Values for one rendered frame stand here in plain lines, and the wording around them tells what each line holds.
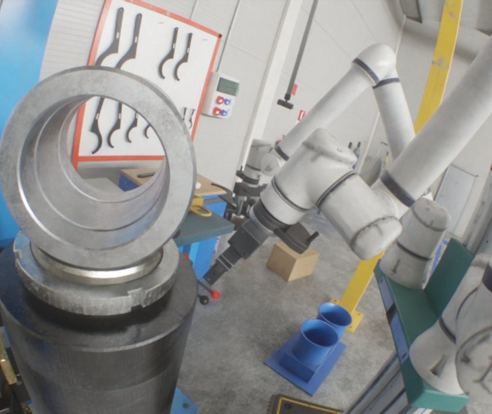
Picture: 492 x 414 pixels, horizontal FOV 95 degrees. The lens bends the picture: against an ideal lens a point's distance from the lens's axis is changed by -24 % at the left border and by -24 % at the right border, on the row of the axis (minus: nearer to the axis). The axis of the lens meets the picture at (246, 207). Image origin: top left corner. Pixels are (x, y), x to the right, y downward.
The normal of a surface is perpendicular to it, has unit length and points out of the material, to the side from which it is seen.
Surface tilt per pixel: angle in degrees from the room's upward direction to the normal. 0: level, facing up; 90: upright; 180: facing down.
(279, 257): 90
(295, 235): 24
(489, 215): 90
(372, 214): 54
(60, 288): 0
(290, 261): 90
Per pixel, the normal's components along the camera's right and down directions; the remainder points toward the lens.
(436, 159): -0.28, 0.40
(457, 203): -0.59, 0.11
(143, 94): 0.26, 0.40
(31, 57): 0.76, 0.41
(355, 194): -0.05, -0.36
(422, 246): -0.41, 0.19
